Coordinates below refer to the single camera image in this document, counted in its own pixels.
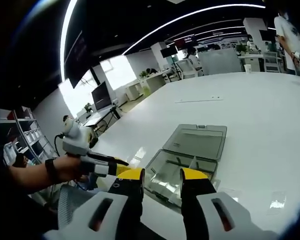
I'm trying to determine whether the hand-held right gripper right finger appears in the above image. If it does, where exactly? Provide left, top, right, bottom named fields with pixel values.
left=179, top=167, right=278, bottom=240

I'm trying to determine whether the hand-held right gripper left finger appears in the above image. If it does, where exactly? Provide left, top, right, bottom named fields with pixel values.
left=43, top=167, right=146, bottom=240

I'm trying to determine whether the small clear plastic bag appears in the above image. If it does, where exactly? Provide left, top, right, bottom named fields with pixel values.
left=269, top=190, right=288, bottom=210

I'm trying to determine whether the grey transparent dual guide fixture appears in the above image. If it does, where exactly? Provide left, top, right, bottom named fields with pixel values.
left=144, top=124, right=228, bottom=209

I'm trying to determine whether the person's left hand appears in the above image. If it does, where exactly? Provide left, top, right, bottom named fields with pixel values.
left=56, top=154, right=91, bottom=183

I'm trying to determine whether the grey mesh office chair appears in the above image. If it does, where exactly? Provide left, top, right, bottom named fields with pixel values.
left=57, top=184, right=91, bottom=231

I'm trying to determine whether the desk with black legs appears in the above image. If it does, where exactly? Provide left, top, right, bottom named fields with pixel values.
left=82, top=109, right=122, bottom=133

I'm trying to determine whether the black wristband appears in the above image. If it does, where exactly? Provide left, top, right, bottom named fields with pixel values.
left=44, top=158, right=58, bottom=184

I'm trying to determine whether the metal storage shelf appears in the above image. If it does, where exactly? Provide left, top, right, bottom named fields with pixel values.
left=0, top=106, right=56, bottom=167

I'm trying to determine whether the dark computer monitor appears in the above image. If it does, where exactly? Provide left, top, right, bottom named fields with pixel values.
left=91, top=81, right=111, bottom=112

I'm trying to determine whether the person's black clothing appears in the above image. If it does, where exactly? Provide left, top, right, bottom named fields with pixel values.
left=4, top=179, right=61, bottom=237

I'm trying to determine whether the hanging dark display screen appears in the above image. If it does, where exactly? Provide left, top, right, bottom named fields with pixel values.
left=64, top=29, right=91, bottom=89

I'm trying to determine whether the white office counter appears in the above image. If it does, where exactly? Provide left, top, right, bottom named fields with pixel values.
left=126, top=69, right=171, bottom=101

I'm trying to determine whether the curved ceiling light strip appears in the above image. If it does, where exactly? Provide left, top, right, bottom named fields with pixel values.
left=121, top=3, right=266, bottom=55
left=59, top=0, right=79, bottom=81

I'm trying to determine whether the white office chair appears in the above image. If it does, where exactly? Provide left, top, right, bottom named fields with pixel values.
left=176, top=59, right=199, bottom=78

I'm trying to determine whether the black monitor on stand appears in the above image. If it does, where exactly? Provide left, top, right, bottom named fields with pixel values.
left=160, top=46, right=179, bottom=58

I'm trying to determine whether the grey desk partition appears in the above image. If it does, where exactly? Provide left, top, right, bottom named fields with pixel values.
left=198, top=47, right=242, bottom=75

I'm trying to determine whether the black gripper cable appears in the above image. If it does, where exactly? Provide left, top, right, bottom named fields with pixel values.
left=54, top=133, right=66, bottom=158

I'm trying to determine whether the red wall screen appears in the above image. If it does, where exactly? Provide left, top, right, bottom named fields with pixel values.
left=174, top=34, right=196, bottom=50

